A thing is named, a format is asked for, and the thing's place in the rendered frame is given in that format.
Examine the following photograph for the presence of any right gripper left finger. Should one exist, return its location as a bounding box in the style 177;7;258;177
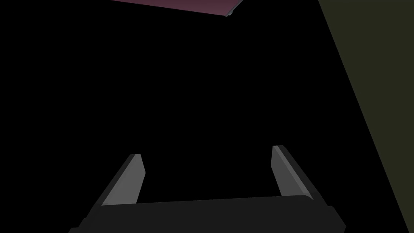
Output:
96;153;146;207

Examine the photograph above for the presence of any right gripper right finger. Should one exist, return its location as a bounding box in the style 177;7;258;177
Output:
271;145;328;207

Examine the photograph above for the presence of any maroon flat panel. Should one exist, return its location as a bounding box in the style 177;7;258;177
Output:
110;0;244;17

